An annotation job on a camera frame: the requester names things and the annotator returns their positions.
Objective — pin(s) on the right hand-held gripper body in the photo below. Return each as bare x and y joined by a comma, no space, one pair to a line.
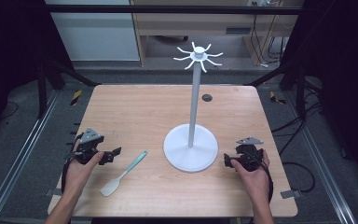
248,155

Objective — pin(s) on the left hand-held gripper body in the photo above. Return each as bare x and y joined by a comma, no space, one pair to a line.
88,146

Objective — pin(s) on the white hook stand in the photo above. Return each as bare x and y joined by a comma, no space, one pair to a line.
193,93

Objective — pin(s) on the person's right hand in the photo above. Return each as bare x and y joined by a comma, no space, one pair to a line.
256,183

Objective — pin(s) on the person's left hand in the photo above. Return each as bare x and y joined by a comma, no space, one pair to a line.
79,174

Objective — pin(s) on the yellow black tape strip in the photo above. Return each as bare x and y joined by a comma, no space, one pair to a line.
275,99
76,97

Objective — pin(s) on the grey tape piece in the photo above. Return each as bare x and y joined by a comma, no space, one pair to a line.
290,194
53,192

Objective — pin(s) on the dark round table grommet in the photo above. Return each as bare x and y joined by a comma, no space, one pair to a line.
207,98

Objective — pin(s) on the white cabinet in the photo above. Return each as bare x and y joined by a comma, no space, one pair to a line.
96,37

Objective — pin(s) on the black curtain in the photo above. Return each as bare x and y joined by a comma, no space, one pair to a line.
345,77
9,46

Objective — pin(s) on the aluminium floor rail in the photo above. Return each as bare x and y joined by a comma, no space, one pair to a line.
21,149
320,161

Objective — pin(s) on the black frame strut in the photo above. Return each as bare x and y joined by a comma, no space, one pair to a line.
300,93
42,90

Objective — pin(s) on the black horizontal frame bar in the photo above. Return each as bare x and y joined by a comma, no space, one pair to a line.
167,9

